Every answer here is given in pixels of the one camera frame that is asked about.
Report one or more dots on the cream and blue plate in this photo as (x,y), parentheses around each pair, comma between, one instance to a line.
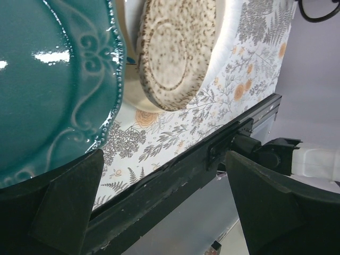
(134,93)

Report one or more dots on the floral patterned table mat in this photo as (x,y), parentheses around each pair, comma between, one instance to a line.
(139,142)

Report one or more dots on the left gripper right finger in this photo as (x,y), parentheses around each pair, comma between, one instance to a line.
(280,215)

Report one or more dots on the teal scalloped plate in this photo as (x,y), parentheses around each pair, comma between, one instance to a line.
(62,81)

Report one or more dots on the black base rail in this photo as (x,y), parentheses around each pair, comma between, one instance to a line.
(126,217)

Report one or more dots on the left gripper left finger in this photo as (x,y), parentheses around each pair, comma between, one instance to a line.
(50,213)

